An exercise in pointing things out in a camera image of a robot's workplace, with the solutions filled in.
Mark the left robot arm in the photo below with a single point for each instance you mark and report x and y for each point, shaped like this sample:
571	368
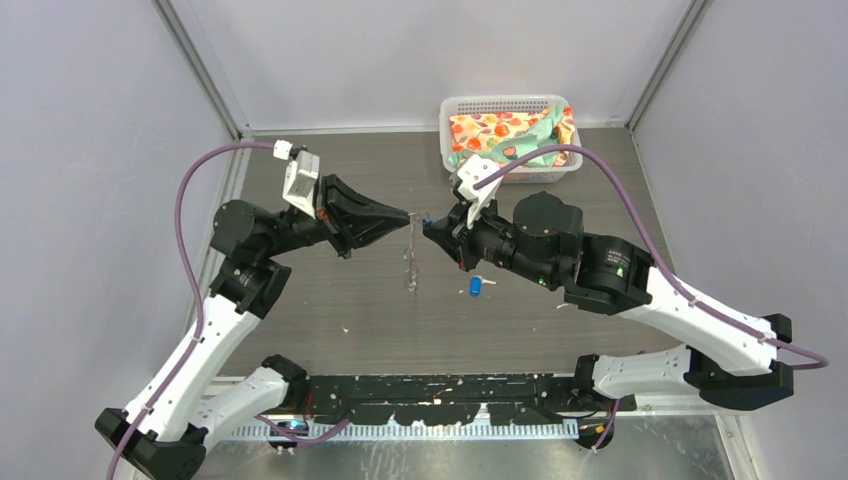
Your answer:
167	430

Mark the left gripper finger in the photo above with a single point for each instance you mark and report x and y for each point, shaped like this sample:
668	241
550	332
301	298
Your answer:
340	198
366	230

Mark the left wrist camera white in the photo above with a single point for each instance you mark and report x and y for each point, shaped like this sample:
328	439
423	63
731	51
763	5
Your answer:
301	176

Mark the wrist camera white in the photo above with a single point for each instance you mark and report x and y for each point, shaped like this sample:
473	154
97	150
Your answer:
301	176
464	182

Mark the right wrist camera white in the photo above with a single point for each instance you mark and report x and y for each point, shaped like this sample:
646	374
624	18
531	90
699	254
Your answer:
464	182

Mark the large metal keyring disc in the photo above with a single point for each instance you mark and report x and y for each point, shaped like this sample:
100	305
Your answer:
410	254

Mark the aluminium frame rail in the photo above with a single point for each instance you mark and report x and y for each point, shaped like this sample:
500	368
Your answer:
430	430

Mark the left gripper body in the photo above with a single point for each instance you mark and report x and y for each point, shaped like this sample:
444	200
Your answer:
321	213

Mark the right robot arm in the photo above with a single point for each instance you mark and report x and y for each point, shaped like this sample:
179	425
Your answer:
727	358

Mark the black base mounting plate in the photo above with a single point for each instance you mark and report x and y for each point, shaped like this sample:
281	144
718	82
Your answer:
442	400

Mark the floral patterned cloth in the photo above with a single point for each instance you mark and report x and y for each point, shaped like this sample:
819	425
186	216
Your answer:
506	136

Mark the white plastic basket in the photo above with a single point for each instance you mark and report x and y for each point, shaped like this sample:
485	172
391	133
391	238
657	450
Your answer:
491	104

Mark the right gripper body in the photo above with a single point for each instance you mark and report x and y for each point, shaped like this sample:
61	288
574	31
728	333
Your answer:
491	238

